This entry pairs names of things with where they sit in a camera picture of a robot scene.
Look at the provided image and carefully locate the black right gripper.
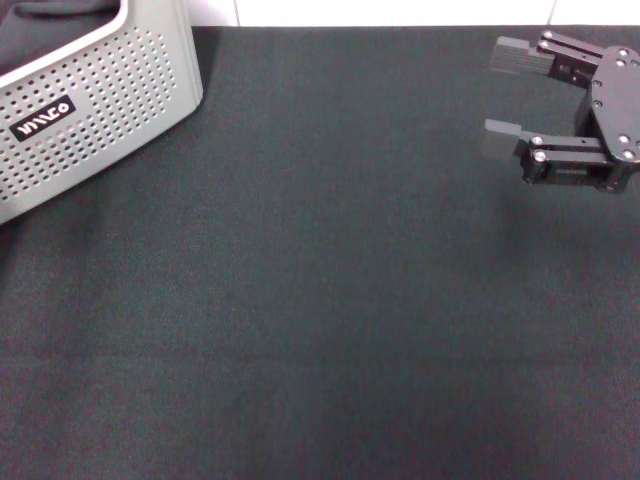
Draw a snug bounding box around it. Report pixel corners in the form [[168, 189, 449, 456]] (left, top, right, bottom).
[[480, 29, 640, 194]]

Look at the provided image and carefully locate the black tablecloth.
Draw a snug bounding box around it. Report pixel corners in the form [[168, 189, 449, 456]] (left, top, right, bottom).
[[0, 25, 640, 480]]

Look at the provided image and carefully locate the grey perforated storage box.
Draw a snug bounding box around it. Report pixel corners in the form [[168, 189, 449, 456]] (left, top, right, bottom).
[[0, 0, 205, 225]]

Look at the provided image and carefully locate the black cloth lining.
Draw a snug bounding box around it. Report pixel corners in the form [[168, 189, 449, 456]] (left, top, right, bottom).
[[0, 0, 124, 79]]

